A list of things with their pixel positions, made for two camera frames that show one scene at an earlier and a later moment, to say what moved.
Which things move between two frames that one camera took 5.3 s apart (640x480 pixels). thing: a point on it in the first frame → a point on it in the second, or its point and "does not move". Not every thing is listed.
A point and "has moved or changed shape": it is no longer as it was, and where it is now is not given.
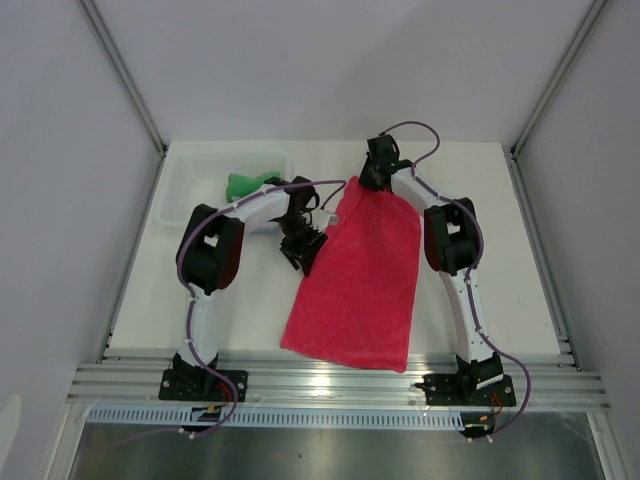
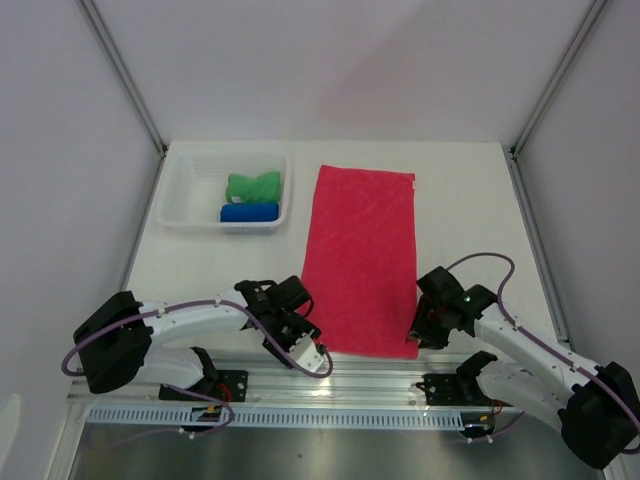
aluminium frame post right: x=596 y=8 does not move
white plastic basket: x=201 y=177 does not move
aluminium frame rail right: x=565 y=339 does not move
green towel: x=238 y=185 does not move
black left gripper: x=302 y=255 → x=303 y=325
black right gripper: x=363 y=179 → x=430 y=340
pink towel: x=357 y=304 has moved or changed shape
